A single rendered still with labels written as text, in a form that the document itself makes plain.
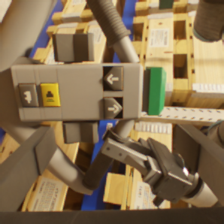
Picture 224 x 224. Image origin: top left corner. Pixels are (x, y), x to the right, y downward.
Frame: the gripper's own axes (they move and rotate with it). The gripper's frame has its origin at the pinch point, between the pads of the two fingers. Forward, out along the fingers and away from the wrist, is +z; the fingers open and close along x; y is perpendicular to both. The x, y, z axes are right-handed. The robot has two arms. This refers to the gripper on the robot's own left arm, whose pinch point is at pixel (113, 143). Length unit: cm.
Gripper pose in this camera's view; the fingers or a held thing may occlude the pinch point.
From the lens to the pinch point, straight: 31.1
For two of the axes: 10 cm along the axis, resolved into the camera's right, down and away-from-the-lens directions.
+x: -0.2, -3.0, 9.5
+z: -8.8, -4.5, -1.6
